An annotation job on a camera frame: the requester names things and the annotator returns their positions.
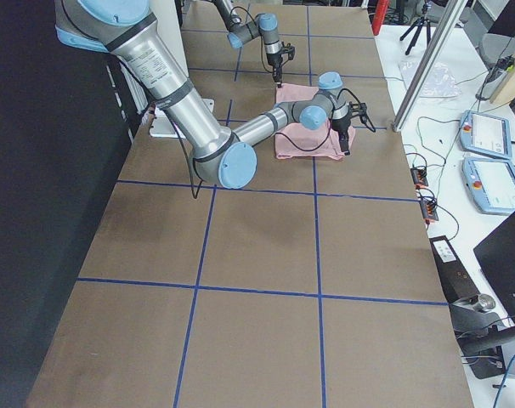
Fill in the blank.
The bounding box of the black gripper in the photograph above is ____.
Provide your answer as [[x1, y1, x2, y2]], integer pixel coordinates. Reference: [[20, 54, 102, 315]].
[[331, 102, 365, 155], [265, 41, 296, 88]]

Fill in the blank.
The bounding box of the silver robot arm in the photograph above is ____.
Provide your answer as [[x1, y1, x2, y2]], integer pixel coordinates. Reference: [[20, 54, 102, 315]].
[[54, 1, 368, 189], [212, 0, 296, 88]]

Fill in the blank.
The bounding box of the far orange connector box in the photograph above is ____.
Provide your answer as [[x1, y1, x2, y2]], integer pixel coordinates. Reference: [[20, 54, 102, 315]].
[[410, 167, 428, 190]]

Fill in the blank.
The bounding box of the orange connector box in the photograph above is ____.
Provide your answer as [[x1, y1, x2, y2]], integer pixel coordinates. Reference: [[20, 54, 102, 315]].
[[420, 200, 439, 225], [410, 167, 428, 190]]

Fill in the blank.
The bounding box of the near orange connector box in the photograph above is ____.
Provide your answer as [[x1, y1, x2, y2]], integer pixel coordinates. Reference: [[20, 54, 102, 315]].
[[420, 200, 439, 225]]

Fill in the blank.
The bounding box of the clear plastic bag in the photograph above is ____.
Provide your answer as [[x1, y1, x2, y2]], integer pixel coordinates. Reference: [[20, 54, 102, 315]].
[[399, 59, 461, 98]]

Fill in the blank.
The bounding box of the red object at back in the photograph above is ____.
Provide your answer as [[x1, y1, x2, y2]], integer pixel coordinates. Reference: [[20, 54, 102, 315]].
[[371, 0, 389, 36]]

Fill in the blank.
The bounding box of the far blue teach pendant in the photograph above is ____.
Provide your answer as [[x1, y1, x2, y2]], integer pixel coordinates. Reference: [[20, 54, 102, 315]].
[[459, 110, 512, 159]]

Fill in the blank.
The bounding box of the blue teach pendant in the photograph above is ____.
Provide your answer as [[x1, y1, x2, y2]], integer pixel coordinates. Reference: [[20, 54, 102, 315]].
[[459, 110, 512, 159], [462, 157, 515, 216]]

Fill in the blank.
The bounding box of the near blue teach pendant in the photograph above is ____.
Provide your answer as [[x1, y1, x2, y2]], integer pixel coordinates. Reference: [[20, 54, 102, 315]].
[[462, 157, 515, 216]]

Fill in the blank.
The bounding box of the black box with label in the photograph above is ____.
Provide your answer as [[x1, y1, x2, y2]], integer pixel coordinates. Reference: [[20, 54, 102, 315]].
[[429, 235, 478, 303]]

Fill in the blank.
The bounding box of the black monitor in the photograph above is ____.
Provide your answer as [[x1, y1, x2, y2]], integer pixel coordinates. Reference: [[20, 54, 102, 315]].
[[473, 211, 515, 316]]

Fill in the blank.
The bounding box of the grey clamp with knob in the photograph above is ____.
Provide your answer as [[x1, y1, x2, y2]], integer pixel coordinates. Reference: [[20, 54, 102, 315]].
[[449, 293, 501, 339]]

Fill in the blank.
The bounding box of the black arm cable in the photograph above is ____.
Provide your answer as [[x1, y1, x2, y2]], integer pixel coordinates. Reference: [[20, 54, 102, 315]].
[[172, 87, 377, 201]]

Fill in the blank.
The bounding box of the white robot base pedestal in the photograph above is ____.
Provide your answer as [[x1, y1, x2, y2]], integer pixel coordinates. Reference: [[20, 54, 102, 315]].
[[149, 0, 216, 139]]

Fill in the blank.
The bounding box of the black camera tripod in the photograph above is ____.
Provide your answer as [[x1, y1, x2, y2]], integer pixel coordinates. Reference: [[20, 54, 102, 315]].
[[399, 0, 432, 55]]

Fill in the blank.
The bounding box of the aluminium frame post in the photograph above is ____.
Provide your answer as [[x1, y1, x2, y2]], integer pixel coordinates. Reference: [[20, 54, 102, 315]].
[[392, 0, 467, 132]]

